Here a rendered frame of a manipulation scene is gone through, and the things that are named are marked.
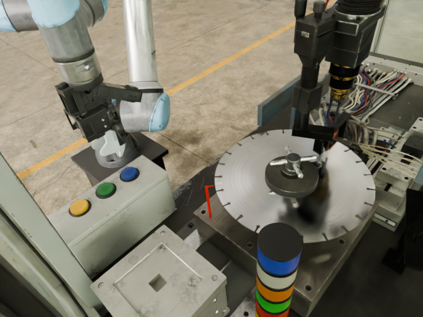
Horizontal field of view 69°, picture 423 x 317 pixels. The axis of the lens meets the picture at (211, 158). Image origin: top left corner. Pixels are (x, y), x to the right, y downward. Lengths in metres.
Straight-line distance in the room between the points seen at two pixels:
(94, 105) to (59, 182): 1.70
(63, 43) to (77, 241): 0.40
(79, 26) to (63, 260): 0.40
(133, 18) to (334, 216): 0.74
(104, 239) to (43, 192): 1.58
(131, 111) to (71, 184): 1.39
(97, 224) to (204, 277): 0.28
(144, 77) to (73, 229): 0.47
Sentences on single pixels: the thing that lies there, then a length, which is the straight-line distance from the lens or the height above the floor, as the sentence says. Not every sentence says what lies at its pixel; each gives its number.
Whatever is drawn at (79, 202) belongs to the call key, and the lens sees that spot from 0.78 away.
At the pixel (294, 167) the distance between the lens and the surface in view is 0.64.
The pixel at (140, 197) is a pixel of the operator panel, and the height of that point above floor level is 0.88.
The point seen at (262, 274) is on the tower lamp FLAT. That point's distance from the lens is 0.36.
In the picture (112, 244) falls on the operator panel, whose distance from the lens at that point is 0.81.
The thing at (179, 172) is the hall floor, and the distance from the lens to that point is 2.09.
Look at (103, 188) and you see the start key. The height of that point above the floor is 0.91.
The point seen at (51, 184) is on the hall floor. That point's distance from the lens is 2.36.
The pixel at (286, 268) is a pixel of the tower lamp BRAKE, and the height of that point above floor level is 1.14.
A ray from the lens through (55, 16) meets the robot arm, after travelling 0.58.
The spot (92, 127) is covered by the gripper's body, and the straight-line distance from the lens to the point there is 0.66.
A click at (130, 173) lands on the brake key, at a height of 0.91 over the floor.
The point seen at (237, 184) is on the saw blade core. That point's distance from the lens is 0.66.
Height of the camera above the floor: 1.44
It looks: 42 degrees down
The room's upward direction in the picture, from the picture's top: 6 degrees counter-clockwise
